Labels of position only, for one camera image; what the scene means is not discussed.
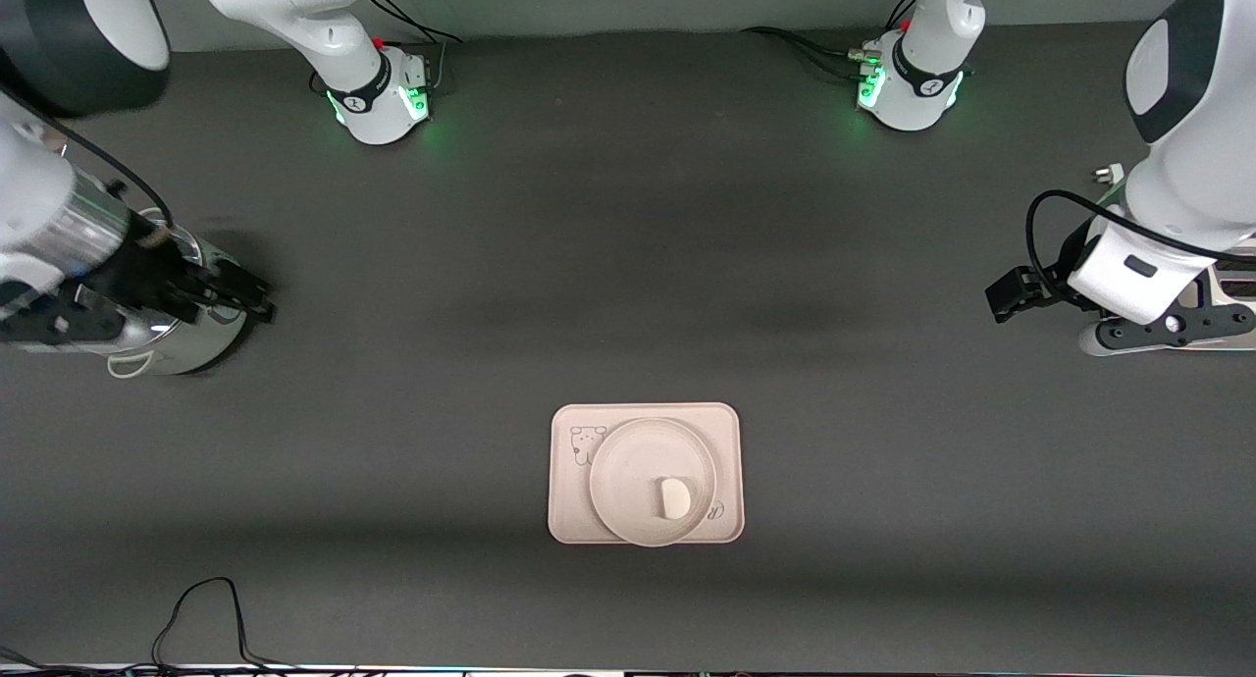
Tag round cream plate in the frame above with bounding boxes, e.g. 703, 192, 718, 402
589, 418, 719, 547

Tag black left base cables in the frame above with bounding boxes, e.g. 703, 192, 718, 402
738, 0, 918, 81

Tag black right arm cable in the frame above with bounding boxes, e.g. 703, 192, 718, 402
0, 83, 176, 229

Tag pale green electric pot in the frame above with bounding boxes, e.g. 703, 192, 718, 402
103, 206, 251, 379

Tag black base cables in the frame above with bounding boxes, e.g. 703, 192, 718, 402
368, 0, 464, 48
738, 0, 918, 81

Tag black right base cables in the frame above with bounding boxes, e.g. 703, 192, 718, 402
368, 0, 464, 48

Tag cream rabbit print tray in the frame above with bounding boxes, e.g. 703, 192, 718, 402
548, 402, 746, 545

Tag black cable on table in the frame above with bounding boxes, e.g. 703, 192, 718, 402
0, 577, 305, 673

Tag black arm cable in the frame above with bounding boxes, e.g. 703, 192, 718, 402
1024, 188, 1256, 312
0, 83, 176, 229

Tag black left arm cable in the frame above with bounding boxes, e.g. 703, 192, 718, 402
1024, 188, 1256, 312

